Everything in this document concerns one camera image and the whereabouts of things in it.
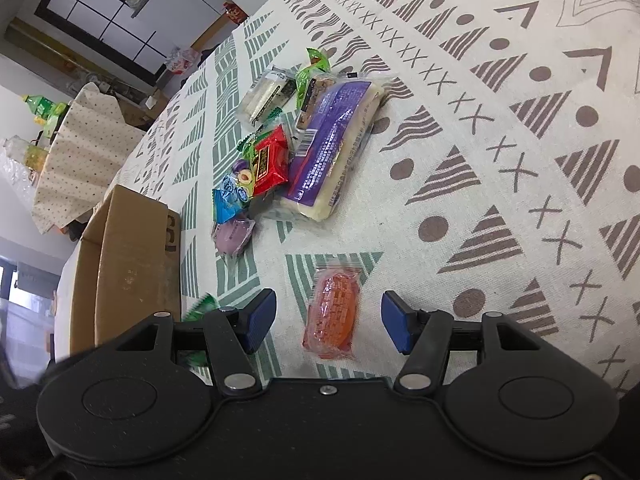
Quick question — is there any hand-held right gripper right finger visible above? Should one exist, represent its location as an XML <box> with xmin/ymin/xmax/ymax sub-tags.
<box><xmin>381</xmin><ymin>291</ymin><xmax>546</xmax><ymax>394</ymax></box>

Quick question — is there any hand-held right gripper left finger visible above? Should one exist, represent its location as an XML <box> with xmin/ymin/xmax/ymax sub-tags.
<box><xmin>102</xmin><ymin>288</ymin><xmax>277</xmax><ymax>395</ymax></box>

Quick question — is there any green snack packet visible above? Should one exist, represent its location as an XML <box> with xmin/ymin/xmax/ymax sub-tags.
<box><xmin>294</xmin><ymin>47</ymin><xmax>333</xmax><ymax>111</ymax></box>
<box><xmin>240</xmin><ymin>124</ymin><xmax>282</xmax><ymax>161</ymax></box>
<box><xmin>181</xmin><ymin>294</ymin><xmax>219</xmax><ymax>367</ymax></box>

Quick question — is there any orange snack packet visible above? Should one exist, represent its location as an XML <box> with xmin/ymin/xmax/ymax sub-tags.
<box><xmin>301</xmin><ymin>266</ymin><xmax>362</xmax><ymax>360</ymax></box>

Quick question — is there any purple jelly cup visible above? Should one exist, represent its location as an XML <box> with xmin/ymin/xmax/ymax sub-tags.
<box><xmin>212</xmin><ymin>218</ymin><xmax>257</xmax><ymax>257</ymax></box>

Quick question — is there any blue candy packet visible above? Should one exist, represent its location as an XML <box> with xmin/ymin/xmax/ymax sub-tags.
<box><xmin>212</xmin><ymin>171</ymin><xmax>257</xmax><ymax>225</ymax></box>

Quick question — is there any brown cardboard box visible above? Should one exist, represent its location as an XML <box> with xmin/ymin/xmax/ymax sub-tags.
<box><xmin>69</xmin><ymin>185</ymin><xmax>182</xmax><ymax>356</ymax></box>

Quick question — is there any red snack packet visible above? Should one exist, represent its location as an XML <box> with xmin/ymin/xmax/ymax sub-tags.
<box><xmin>251</xmin><ymin>127</ymin><xmax>291</xmax><ymax>197</ymax></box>

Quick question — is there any large purple snack packet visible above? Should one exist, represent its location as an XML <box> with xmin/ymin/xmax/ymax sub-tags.
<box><xmin>279</xmin><ymin>77</ymin><xmax>386</xmax><ymax>222</ymax></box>

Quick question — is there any pale cracker packet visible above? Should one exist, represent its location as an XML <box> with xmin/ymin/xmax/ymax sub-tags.
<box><xmin>237</xmin><ymin>66</ymin><xmax>297</xmax><ymax>126</ymax></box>

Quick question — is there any patterned bed blanket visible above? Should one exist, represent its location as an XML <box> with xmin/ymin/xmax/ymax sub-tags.
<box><xmin>52</xmin><ymin>0</ymin><xmax>640</xmax><ymax>401</ymax></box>

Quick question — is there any dotted cloth side table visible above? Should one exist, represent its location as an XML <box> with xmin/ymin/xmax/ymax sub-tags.
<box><xmin>32</xmin><ymin>82</ymin><xmax>147</xmax><ymax>235</ymax></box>

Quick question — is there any red white plastic bag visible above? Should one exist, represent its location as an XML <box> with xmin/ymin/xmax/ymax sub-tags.
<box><xmin>164</xmin><ymin>46</ymin><xmax>199</xmax><ymax>77</ymax></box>

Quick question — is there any clear plastic bottle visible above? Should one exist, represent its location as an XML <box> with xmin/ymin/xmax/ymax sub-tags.
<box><xmin>2</xmin><ymin>135</ymin><xmax>51</xmax><ymax>173</ymax></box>

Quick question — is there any green drink bottle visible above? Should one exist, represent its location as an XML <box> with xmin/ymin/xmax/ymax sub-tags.
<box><xmin>21</xmin><ymin>94</ymin><xmax>69</xmax><ymax>133</ymax></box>

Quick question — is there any red decoration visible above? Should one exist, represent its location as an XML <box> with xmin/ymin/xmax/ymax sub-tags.
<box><xmin>222</xmin><ymin>1</ymin><xmax>249</xmax><ymax>24</ymax></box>

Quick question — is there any black framed glass door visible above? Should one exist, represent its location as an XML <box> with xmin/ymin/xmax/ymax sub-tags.
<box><xmin>35</xmin><ymin>0</ymin><xmax>173</xmax><ymax>80</ymax></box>

